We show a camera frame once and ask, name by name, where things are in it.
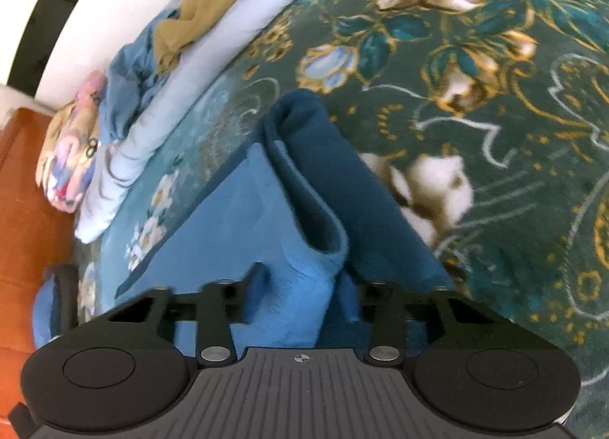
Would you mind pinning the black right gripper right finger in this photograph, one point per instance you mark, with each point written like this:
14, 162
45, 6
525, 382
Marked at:
382, 305

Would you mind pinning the light blue crumpled garment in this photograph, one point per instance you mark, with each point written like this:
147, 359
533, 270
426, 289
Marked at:
132, 83

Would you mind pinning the blue fleece garment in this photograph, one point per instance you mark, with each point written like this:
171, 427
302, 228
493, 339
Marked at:
297, 199

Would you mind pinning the light grey floral quilt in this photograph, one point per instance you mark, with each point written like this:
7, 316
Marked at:
119, 164

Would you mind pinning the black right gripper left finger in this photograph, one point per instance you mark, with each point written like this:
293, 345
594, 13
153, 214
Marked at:
222, 304

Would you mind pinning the colourful floral pillow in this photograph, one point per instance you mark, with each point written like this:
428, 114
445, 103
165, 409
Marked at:
67, 158

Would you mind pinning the blue storage bag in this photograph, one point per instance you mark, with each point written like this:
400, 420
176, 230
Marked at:
55, 305

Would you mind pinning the teal floral bed blanket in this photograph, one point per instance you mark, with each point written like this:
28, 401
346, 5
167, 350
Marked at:
491, 117

